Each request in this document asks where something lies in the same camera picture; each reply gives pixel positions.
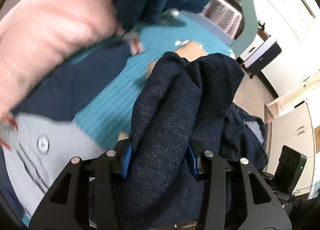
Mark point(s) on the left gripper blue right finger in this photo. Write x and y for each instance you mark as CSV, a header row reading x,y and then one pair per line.
x,y
192,162

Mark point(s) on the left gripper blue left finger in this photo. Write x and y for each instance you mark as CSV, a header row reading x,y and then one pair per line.
x,y
126,160

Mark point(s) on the dark denim jeans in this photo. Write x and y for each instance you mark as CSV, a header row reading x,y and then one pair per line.
x,y
183,101

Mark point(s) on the teal quilted bedspread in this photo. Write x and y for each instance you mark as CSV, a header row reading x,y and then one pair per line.
x,y
111,110

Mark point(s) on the grey garment with snap buttons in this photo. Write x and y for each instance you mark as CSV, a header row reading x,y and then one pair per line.
x,y
36,152

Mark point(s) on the navy sweater with striped cuff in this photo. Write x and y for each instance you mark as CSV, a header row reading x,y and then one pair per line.
x,y
70,87

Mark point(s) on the beige folded cloth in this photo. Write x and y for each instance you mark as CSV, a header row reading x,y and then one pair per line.
x,y
189,49

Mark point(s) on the black and white box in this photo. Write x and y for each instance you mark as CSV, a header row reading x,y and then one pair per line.
x,y
259,54

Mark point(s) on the pink quilted duvet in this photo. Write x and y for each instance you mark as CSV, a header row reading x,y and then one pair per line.
x,y
38,35

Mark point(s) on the white cabinet with handles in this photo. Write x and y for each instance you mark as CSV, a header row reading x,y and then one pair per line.
x,y
294,130

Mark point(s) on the grey-green bed post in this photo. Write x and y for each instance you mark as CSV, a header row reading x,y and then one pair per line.
x,y
250,28

